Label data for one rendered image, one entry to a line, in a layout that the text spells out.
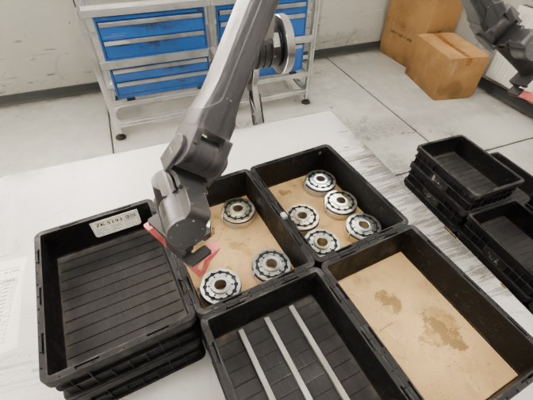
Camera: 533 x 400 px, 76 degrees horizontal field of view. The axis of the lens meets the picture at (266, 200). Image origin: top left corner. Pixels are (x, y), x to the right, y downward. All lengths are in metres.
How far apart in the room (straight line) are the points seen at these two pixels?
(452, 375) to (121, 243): 0.89
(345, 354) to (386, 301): 0.18
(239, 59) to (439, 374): 0.75
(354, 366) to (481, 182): 1.36
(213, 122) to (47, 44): 3.19
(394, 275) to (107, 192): 1.05
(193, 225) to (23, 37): 3.27
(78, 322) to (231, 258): 0.40
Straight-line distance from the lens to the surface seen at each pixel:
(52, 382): 0.81
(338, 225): 1.06
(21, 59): 3.73
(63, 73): 3.73
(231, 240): 0.99
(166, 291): 0.93
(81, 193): 1.47
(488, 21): 1.02
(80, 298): 1.00
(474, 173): 2.05
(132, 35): 2.69
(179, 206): 0.49
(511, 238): 1.96
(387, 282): 0.97
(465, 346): 0.96
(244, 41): 0.54
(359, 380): 0.85
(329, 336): 0.87
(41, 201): 1.51
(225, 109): 0.51
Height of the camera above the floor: 1.61
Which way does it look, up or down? 45 degrees down
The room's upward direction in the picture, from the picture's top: 1 degrees clockwise
